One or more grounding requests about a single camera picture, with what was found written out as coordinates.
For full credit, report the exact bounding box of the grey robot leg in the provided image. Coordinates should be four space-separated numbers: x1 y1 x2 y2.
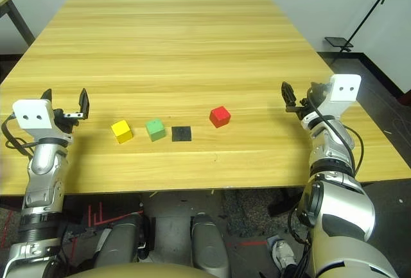
92 213 145 269
191 213 231 278

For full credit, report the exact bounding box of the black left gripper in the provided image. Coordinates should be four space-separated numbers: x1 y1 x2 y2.
40 87 91 135

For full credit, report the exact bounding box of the white sneaker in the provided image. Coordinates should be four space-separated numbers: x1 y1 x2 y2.
272 239 298 271

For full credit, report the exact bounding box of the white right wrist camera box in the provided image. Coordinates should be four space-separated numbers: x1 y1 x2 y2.
316 74 362 120

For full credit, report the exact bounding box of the green wooden block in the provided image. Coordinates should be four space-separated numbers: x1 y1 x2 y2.
144 118 166 143

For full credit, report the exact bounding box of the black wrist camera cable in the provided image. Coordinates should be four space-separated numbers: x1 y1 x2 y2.
1 114 36 160
308 98 365 179

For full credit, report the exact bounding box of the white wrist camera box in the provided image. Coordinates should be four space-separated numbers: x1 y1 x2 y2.
12 98 73 146
316 74 362 120

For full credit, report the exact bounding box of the dark speckled floor mat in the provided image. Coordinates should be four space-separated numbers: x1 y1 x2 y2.
221 187 304 237

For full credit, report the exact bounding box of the grey right robot leg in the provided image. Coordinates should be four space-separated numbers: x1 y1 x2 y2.
191 213 231 278

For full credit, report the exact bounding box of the red wooden block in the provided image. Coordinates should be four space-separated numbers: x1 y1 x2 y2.
209 105 232 128

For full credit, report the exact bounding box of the black cable bundle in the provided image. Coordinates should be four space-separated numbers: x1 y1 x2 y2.
287 204 317 278

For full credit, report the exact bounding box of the black left wrist camera cable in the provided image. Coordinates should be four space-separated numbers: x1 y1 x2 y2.
1 114 36 160

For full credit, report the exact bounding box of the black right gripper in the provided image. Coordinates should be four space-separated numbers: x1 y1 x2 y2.
281 81 329 122

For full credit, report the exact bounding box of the black rectangular plate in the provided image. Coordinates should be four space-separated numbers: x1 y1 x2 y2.
324 36 354 49

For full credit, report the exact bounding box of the yellow wooden block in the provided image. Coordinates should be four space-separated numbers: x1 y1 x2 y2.
110 119 134 145

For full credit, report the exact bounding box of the wooden side table grey leg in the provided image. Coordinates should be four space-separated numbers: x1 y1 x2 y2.
0 0 35 48

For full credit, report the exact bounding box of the olive robot torso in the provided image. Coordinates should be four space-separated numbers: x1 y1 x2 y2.
64 260 209 278

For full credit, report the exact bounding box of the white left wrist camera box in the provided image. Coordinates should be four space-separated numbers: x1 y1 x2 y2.
12 98 73 146

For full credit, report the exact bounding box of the grey left robot leg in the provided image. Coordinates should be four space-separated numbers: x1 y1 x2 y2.
92 213 145 269

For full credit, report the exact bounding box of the black square pad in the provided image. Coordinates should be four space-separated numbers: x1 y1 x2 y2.
171 125 193 143

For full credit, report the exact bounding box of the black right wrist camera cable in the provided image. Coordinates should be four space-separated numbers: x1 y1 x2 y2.
308 98 365 179

